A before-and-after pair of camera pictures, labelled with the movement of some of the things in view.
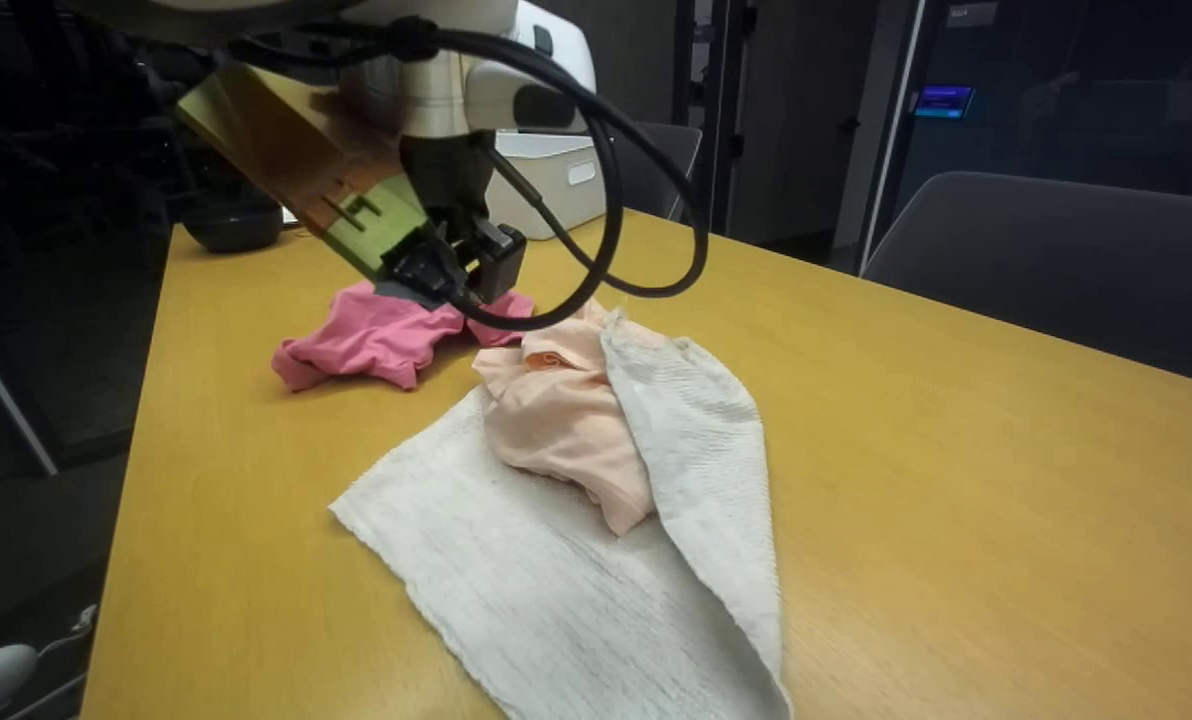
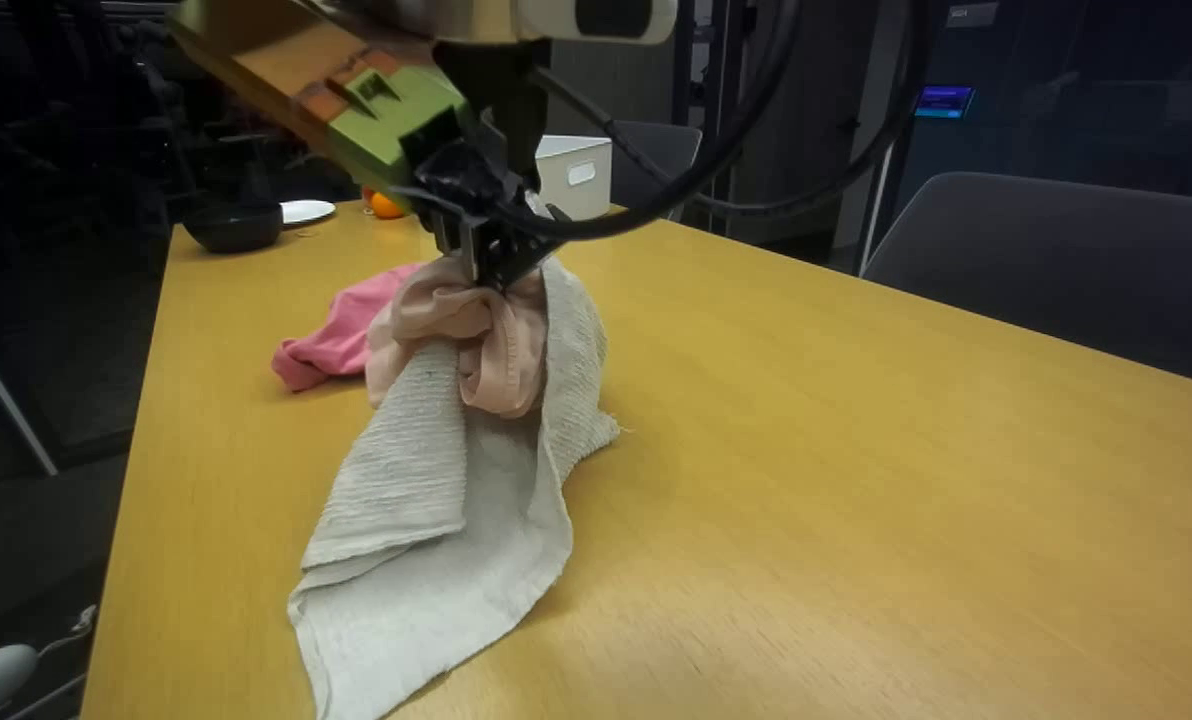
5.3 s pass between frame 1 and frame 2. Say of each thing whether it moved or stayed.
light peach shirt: moved
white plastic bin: stayed
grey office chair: stayed
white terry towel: moved
